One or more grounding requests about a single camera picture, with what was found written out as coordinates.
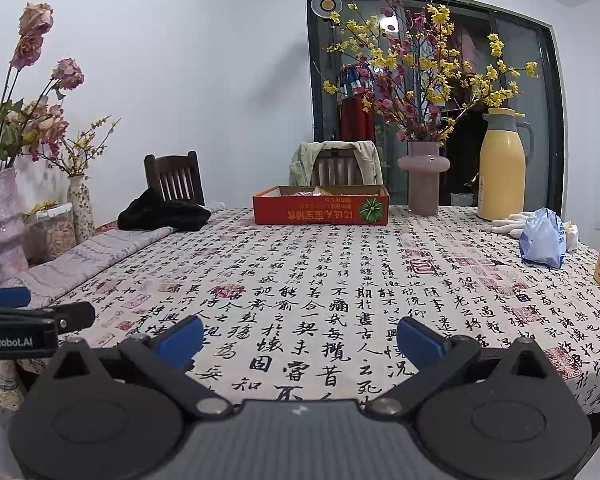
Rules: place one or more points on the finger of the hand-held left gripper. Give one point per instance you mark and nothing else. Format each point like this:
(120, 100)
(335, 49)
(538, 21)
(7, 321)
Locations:
(75, 315)
(5, 297)

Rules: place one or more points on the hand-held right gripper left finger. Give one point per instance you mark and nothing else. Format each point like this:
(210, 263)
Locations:
(185, 340)

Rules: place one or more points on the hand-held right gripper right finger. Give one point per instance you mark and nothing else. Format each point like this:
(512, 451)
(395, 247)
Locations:
(420, 342)

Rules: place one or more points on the red cardboard box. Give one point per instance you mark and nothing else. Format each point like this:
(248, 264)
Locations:
(310, 212)

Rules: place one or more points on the pile of mixed snack packets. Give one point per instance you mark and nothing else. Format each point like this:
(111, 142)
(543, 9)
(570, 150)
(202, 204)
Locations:
(325, 191)

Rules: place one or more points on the white lace cloth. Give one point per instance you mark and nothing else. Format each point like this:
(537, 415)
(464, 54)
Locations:
(7, 390)

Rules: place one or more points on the pale textured tall vase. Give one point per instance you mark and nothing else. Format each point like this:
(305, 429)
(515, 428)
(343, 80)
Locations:
(0, 225)

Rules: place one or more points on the clear plastic container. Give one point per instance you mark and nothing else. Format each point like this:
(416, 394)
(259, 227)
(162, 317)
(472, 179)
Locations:
(57, 232)

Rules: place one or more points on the small floral vase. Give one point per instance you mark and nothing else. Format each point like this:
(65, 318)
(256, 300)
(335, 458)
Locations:
(81, 210)

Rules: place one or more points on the black fuzzy cloth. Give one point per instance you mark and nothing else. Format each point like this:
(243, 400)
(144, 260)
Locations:
(160, 212)

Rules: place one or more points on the white glove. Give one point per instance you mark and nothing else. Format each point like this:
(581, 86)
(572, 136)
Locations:
(510, 222)

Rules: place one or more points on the blue plastic bag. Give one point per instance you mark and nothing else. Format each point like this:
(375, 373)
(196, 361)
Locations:
(542, 240)

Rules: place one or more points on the dark wooden chair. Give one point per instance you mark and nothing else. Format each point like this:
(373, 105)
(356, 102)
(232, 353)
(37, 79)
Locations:
(175, 180)

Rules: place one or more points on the pink ceramic vase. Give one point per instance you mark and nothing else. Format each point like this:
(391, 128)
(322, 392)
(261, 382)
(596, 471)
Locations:
(422, 180)

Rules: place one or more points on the thin yellow flower sprigs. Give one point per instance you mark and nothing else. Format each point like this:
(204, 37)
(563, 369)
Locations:
(87, 145)

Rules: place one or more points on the dried pink roses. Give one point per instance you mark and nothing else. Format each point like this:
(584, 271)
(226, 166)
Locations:
(40, 125)

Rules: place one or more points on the brown slatted wooden chair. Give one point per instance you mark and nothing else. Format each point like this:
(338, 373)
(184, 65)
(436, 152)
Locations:
(337, 170)

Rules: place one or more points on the yellow thermos jug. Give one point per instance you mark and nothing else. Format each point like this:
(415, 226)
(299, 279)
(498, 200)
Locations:
(502, 170)

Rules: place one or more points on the beige jacket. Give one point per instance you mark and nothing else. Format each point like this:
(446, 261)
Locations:
(300, 165)

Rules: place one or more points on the hanging red garment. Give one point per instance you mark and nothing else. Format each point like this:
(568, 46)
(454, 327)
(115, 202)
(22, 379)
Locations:
(355, 110)

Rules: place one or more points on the yellow and pink blossom branches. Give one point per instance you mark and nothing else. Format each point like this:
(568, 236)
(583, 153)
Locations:
(410, 70)

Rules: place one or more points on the dark framed glass door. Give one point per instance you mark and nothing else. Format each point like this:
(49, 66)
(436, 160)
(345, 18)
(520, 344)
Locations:
(520, 60)

